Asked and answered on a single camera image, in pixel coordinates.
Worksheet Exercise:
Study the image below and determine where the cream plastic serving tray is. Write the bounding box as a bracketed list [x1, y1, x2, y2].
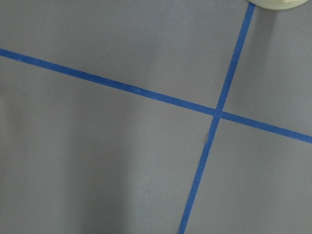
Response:
[248, 0, 309, 10]

